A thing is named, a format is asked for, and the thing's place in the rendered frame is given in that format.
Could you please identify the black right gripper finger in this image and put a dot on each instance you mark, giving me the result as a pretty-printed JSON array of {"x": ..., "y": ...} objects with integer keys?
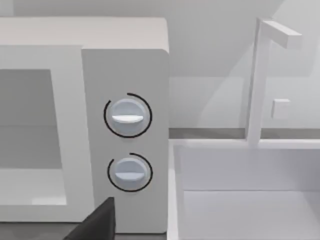
[{"x": 100, "y": 220}]

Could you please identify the white sink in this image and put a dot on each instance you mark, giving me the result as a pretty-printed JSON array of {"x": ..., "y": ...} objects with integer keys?
[{"x": 245, "y": 190}]

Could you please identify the pale microwave door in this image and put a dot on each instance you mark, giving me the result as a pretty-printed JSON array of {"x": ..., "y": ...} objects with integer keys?
[{"x": 67, "y": 125}]

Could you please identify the pale blue microwave knob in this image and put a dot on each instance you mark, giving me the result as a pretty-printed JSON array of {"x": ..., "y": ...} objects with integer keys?
[
  {"x": 129, "y": 173},
  {"x": 127, "y": 115}
]

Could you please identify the tall white tap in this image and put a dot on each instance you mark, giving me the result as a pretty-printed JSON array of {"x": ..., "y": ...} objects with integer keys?
[{"x": 260, "y": 82}]

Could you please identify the pale microwave oven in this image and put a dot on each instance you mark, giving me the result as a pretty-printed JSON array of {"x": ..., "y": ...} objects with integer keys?
[{"x": 130, "y": 75}]

